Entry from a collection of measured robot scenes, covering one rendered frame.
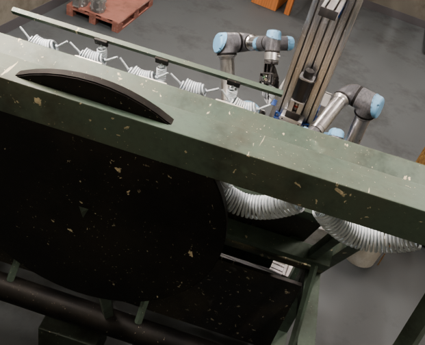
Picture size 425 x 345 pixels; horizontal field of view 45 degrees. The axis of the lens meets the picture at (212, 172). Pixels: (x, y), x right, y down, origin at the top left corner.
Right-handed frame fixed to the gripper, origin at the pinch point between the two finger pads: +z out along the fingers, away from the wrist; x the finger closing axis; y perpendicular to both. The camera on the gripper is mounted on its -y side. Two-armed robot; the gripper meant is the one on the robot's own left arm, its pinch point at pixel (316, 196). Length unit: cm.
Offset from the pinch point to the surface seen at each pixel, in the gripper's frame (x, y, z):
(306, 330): 35, 33, 52
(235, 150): -91, -76, 39
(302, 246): 20.3, 10.8, 18.3
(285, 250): 22.8, 3.9, 22.8
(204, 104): -40, -74, 5
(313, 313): 39, 38, 43
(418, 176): -66, -3, 7
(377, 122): 243, 194, -222
